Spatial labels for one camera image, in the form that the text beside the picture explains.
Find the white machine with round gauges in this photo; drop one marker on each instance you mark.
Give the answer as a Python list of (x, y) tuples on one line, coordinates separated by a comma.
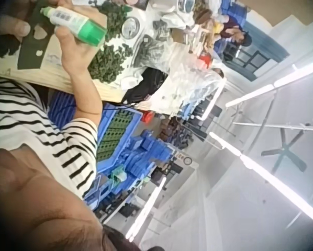
[(185, 164)]

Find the beige wooden work board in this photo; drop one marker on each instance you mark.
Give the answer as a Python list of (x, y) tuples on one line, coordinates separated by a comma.
[(54, 75)]

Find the green and white glue bottle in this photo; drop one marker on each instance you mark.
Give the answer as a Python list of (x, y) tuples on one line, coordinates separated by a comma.
[(78, 24)]

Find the person's right hand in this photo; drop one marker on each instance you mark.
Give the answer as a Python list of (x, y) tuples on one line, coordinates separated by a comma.
[(75, 55)]

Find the round white dial gauge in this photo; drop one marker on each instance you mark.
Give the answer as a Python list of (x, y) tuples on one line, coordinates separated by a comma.
[(130, 28)]

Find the heap of dark fabric pieces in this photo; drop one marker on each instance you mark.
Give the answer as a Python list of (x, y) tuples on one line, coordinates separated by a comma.
[(2, 45)]

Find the person's left hand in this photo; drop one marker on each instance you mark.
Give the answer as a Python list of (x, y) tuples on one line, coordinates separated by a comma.
[(15, 24)]

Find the white ceiling light tube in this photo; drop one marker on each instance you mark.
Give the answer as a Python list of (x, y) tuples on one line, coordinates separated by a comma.
[(277, 83), (146, 209), (266, 175)]

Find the grey ceiling fan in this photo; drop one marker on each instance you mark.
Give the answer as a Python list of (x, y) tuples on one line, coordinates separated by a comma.
[(286, 153)]

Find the small red container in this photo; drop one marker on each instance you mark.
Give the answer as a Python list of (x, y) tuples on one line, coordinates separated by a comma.
[(147, 116)]

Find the blue framed window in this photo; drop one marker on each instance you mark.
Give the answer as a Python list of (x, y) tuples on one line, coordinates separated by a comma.
[(256, 56)]

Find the heap of clear plastic bags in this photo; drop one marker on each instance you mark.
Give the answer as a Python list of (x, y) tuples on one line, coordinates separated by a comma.
[(182, 75)]

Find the dark green fabric cutout sheet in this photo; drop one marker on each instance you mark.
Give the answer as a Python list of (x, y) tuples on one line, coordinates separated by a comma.
[(31, 56)]

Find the heap of green fabric pieces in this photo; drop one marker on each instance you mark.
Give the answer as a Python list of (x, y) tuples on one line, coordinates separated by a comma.
[(114, 14), (106, 65)]

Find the black bag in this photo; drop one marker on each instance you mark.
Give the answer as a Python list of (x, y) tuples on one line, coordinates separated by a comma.
[(146, 83)]

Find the stack of blue plastic crates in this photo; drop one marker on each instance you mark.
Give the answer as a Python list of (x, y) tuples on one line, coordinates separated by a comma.
[(125, 146)]

